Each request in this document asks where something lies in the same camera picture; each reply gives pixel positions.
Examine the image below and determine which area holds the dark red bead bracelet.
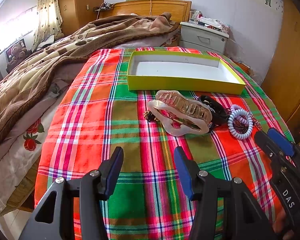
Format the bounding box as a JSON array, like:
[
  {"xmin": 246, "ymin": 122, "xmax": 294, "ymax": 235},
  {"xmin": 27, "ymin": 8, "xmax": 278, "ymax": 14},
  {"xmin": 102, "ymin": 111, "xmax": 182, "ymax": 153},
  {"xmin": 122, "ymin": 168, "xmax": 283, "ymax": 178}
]
[{"xmin": 231, "ymin": 115, "xmax": 249, "ymax": 135}]

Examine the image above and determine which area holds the person's right hand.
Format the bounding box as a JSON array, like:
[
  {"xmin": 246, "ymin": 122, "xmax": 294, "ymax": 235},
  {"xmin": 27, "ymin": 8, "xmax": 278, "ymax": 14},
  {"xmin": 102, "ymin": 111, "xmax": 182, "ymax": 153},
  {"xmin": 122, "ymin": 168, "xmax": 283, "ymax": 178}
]
[{"xmin": 273, "ymin": 209, "xmax": 294, "ymax": 240}]

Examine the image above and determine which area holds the light blue spiral hair tie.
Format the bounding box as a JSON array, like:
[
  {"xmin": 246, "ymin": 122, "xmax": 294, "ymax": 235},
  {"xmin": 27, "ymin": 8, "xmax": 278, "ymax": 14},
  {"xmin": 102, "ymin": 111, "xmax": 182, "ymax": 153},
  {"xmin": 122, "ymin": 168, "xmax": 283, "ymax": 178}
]
[{"xmin": 227, "ymin": 104, "xmax": 254, "ymax": 140}]

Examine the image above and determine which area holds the wooden headboard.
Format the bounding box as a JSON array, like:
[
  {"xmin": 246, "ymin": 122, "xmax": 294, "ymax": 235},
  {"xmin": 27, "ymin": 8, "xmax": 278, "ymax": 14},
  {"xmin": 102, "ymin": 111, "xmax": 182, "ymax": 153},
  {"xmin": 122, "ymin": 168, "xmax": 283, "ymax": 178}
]
[{"xmin": 98, "ymin": 0, "xmax": 192, "ymax": 22}]

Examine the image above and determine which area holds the white bedside drawer cabinet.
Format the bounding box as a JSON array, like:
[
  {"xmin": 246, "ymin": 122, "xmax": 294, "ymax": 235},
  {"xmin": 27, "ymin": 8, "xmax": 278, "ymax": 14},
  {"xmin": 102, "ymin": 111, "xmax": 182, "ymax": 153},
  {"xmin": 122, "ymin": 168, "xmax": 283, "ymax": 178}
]
[{"xmin": 179, "ymin": 22, "xmax": 229, "ymax": 55}]

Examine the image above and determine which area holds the yellow-green cardboard tray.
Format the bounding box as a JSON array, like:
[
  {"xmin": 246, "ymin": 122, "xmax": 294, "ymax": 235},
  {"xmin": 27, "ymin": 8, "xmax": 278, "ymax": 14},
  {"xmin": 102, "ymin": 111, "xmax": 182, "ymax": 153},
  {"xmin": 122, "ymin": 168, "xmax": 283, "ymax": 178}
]
[{"xmin": 127, "ymin": 50, "xmax": 245, "ymax": 95}]

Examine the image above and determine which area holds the clutter on nightstand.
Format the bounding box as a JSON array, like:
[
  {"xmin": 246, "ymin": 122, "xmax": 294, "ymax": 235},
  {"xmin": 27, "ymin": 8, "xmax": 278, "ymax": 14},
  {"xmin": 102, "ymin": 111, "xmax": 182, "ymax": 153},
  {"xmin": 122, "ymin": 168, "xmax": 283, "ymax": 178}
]
[{"xmin": 189, "ymin": 10, "xmax": 230, "ymax": 33}]

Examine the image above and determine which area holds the wooden wardrobe near window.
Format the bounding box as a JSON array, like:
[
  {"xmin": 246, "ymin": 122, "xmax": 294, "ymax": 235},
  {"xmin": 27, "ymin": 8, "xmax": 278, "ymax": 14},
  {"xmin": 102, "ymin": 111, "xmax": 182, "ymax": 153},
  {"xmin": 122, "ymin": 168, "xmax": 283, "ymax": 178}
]
[{"xmin": 58, "ymin": 0, "xmax": 104, "ymax": 36}]

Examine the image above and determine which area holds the large pearl hair claw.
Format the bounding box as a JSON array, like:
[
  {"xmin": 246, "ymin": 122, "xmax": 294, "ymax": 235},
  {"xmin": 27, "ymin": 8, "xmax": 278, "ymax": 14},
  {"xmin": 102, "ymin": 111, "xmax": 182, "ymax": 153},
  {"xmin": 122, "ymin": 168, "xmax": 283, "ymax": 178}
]
[{"xmin": 147, "ymin": 90, "xmax": 212, "ymax": 137}]

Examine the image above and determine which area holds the plaid red green tablecloth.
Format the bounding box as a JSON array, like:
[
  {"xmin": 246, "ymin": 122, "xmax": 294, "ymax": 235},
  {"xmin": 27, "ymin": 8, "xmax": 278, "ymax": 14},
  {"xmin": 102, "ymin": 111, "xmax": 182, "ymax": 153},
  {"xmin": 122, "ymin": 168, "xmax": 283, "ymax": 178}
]
[{"xmin": 35, "ymin": 49, "xmax": 282, "ymax": 239}]

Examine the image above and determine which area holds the gold leaf hair clip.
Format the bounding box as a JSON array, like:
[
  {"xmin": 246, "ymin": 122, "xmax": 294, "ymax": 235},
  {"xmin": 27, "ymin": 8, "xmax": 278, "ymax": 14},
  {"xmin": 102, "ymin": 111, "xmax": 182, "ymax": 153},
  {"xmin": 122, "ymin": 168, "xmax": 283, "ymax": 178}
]
[{"xmin": 251, "ymin": 115, "xmax": 262, "ymax": 131}]

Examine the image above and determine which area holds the floral white bedsheet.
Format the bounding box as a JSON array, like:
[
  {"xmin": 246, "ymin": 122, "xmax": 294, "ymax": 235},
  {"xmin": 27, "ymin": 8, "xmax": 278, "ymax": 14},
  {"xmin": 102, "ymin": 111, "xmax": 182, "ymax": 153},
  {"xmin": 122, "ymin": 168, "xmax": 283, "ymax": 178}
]
[{"xmin": 0, "ymin": 63, "xmax": 83, "ymax": 216}]

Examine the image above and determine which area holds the dotted window curtain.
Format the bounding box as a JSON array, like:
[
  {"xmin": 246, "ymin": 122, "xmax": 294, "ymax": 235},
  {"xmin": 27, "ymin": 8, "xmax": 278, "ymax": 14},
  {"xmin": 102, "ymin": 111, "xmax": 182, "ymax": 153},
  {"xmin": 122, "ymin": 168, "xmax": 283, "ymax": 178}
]
[{"xmin": 31, "ymin": 0, "xmax": 63, "ymax": 51}]

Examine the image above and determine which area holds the wooden wardrobe door right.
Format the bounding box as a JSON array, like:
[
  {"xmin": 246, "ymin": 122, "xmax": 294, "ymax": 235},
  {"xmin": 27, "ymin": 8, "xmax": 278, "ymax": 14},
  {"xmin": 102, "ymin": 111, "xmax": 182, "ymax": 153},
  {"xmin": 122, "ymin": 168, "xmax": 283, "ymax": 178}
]
[{"xmin": 262, "ymin": 0, "xmax": 300, "ymax": 140}]

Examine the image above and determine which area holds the black fitness band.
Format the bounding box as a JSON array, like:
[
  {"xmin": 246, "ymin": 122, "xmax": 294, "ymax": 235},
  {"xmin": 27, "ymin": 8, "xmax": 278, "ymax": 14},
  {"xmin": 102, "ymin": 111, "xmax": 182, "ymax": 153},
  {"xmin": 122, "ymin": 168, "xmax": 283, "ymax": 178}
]
[{"xmin": 198, "ymin": 95, "xmax": 229, "ymax": 132}]

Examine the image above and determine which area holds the brown patterned blanket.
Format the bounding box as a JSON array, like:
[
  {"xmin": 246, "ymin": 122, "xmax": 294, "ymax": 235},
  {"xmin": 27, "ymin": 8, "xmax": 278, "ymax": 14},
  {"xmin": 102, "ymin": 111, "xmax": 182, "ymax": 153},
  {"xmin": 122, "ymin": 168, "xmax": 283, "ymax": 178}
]
[{"xmin": 0, "ymin": 12, "xmax": 179, "ymax": 143}]

